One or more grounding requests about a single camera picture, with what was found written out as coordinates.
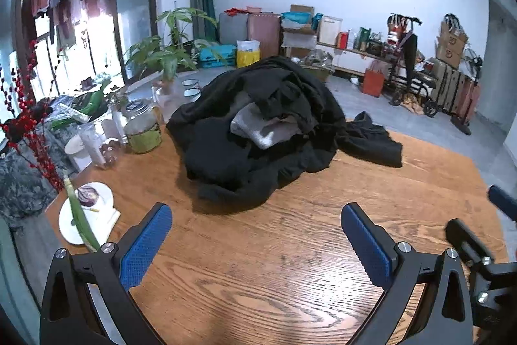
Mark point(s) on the potted green plant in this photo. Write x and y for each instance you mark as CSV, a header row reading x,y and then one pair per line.
x,y
169,54

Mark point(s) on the black sweatshirt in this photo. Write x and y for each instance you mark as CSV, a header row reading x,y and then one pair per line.
x,y
291,82

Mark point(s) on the red berry branch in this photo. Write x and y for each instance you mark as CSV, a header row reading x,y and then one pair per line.
x,y
24,122

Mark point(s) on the black wheeled cart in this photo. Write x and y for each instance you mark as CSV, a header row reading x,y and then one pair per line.
x,y
408,58

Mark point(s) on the white enamel bowl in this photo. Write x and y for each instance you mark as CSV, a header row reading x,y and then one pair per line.
x,y
191,92
190,83

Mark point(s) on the green plastic bag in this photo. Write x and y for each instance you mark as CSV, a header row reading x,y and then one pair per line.
x,y
91,102

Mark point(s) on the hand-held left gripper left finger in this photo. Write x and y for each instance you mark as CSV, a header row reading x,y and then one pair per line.
x,y
147,244

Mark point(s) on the beige suitcase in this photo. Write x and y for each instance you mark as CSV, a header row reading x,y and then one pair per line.
x,y
444,86

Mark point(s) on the white square box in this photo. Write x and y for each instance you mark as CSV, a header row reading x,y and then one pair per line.
x,y
330,30

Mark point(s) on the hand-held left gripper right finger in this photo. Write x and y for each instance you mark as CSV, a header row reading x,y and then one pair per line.
x,y
365,244

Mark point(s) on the pink suitcase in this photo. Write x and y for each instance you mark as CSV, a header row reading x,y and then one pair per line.
x,y
264,33
468,100

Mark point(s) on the teal crate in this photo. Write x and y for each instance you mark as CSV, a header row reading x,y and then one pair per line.
x,y
218,56

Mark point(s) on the green scallion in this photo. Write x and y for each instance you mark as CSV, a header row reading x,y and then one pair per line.
x,y
80,219

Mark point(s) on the orange paper bag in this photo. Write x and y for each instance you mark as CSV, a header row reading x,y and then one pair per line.
x,y
372,82

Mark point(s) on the clear glass vase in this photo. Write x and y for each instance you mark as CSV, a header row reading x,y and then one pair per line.
x,y
163,102

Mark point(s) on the yellow bag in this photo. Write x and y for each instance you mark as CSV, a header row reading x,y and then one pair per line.
x,y
247,58

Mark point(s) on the white low cabinet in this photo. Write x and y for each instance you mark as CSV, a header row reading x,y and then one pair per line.
x,y
343,56

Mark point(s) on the black standing fan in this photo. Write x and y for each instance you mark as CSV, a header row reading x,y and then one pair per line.
x,y
472,62

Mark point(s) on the white plate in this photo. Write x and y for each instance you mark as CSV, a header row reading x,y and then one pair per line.
x,y
68,225

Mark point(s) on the grey suitcase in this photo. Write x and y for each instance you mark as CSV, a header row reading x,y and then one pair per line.
x,y
233,27

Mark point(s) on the red onion half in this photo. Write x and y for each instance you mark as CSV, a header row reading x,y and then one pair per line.
x,y
87,195

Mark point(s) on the printed cardboard box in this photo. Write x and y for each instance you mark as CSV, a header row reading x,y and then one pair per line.
x,y
454,33
448,54

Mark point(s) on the black shirt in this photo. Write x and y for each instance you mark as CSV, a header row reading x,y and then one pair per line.
x,y
226,167

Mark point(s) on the olive green box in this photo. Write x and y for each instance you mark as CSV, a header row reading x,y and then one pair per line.
x,y
317,72

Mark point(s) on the clear plastic cup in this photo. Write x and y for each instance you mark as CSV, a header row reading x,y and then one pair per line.
x,y
96,147

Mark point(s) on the plain brown cardboard box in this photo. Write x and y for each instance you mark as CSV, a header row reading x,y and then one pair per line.
x,y
302,11

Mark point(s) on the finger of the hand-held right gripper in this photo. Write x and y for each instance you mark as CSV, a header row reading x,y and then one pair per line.
x,y
503,203
462,238

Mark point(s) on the glass jar with green contents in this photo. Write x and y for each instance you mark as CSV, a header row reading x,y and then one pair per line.
x,y
141,130

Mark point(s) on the grey marble counter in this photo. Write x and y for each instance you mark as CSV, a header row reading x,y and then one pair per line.
x,y
24,175

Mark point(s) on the light grey sweater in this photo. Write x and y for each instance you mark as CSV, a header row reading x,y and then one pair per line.
x,y
258,126

